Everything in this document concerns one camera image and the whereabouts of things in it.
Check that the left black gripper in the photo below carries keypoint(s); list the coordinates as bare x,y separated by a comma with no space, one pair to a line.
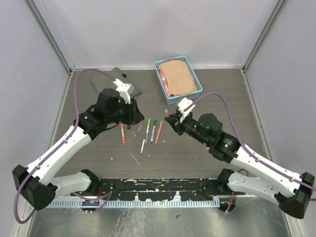
135,116

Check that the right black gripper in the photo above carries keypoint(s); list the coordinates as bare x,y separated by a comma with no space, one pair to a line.
177,125

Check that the salmon orange pen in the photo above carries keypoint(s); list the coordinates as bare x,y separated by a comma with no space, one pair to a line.
159,131

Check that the white pen lime end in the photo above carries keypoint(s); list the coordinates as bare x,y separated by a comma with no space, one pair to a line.
147,133

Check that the white pen blue end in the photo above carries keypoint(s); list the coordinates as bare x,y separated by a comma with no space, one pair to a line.
142,146

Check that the white marker green end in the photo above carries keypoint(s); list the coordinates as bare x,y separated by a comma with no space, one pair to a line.
152,134

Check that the purple highlighter pen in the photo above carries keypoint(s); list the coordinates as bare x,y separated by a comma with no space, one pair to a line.
166,113

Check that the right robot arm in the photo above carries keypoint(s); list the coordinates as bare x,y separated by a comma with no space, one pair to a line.
289,190

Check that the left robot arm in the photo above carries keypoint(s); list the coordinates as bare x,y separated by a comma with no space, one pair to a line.
37,182

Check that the orange highlighter pen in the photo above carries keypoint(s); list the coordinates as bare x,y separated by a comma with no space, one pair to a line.
122,133

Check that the light blue plastic basket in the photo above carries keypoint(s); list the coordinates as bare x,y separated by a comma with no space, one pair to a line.
176,99

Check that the peach folded towel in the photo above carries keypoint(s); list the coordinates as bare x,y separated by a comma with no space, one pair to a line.
176,78

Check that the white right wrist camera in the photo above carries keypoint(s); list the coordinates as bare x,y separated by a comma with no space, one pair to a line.
185,106

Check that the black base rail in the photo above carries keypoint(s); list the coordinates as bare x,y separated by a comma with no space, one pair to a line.
159,189

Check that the grey slotted cable duct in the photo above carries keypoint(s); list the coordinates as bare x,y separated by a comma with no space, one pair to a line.
175,203

